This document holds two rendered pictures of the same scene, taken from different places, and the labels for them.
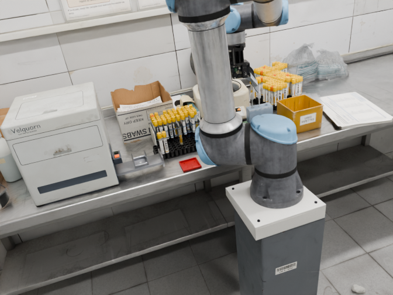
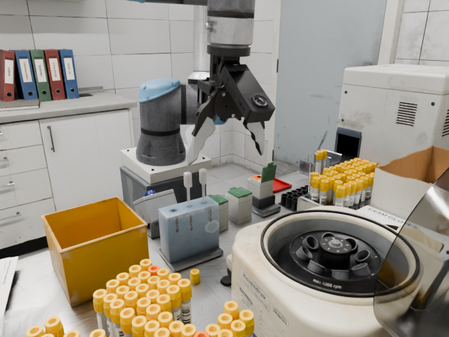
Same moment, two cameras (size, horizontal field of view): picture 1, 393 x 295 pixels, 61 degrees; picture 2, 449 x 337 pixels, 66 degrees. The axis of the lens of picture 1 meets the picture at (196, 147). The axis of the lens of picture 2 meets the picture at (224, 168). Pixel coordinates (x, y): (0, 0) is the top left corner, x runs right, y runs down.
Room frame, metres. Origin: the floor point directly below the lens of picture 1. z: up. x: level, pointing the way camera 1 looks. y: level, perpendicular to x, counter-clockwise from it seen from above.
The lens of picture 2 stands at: (1.77, -0.44, 1.25)
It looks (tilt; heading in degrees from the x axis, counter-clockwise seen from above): 20 degrees down; 157
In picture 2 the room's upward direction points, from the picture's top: straight up
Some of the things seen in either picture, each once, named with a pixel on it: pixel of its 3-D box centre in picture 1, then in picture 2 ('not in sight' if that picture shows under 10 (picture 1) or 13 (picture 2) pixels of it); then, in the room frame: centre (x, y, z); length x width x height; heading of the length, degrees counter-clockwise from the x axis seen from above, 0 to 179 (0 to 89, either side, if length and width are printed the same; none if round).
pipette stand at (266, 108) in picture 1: (259, 117); (190, 231); (1.23, -0.28, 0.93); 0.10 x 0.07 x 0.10; 99
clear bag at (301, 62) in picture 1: (297, 62); not in sight; (1.74, -0.60, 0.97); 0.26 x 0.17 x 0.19; 118
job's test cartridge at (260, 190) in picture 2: not in sight; (260, 190); (1.11, -0.07, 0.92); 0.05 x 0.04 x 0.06; 12
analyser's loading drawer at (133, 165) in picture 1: (134, 163); (332, 160); (1.01, 0.23, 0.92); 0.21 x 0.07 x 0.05; 104
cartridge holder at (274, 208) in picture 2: not in sight; (259, 200); (1.11, -0.07, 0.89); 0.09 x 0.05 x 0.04; 12
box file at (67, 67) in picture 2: not in sight; (65, 73); (-0.90, -0.47, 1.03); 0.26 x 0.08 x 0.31; 13
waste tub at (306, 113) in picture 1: (299, 113); (97, 245); (1.22, -0.43, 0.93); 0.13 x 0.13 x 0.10; 13
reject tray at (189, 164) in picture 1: (189, 164); (274, 184); (1.02, 0.03, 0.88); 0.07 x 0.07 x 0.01; 14
